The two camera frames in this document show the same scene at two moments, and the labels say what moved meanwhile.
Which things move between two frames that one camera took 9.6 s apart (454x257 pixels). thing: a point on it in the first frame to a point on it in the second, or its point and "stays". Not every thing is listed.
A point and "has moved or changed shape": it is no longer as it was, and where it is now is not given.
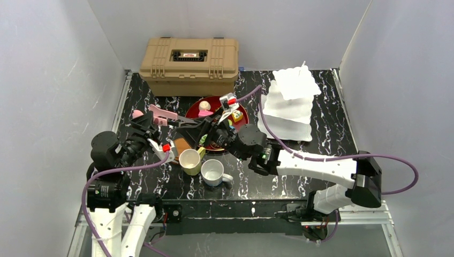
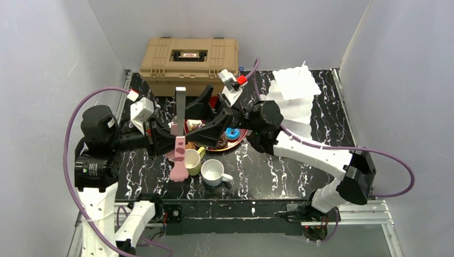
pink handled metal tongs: [160, 116] to [179, 172]
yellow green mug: [190, 160] stays
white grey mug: [212, 172] stays
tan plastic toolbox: [190, 66] stays
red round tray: [209, 106] has moved or changed shape
